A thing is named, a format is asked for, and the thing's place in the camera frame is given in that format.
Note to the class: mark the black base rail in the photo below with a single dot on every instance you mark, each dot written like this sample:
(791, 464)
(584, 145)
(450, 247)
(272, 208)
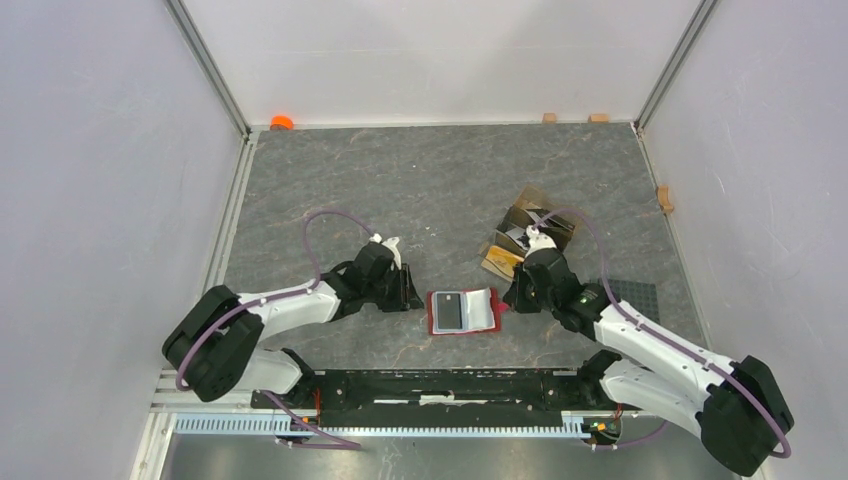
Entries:
(408, 398)

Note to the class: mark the white card stack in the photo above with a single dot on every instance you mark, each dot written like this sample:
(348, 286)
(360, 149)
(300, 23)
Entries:
(514, 241)

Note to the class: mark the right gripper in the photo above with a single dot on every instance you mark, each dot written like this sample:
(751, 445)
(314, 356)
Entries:
(513, 295)

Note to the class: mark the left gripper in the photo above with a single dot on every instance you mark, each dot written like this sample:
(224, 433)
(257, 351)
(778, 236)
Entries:
(407, 296)

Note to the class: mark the black top card stack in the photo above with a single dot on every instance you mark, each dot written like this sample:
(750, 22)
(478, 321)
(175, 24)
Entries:
(546, 219)

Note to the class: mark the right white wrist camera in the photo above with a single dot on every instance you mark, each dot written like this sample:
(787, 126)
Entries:
(538, 240)

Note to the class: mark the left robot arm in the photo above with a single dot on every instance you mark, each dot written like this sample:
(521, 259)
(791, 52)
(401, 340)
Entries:
(224, 341)

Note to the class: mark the tiered acrylic card stand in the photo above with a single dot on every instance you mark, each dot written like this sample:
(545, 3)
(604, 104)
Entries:
(516, 217)

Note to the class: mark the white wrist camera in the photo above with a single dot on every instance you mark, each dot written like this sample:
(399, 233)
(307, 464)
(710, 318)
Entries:
(391, 244)
(538, 240)

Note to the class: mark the orange round cap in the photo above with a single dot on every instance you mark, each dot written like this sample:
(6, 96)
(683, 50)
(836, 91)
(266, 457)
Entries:
(281, 122)

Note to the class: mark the grey studded baseplate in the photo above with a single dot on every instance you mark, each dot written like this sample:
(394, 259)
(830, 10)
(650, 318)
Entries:
(641, 296)

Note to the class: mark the gold card stack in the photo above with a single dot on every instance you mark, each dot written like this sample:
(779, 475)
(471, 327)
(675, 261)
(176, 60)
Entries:
(500, 262)

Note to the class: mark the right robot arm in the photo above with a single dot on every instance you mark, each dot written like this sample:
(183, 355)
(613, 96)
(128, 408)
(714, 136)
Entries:
(735, 408)

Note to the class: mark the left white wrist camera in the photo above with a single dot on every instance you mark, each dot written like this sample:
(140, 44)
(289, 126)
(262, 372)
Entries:
(391, 244)

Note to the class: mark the curved wooden piece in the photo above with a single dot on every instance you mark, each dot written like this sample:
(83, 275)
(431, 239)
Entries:
(664, 199)

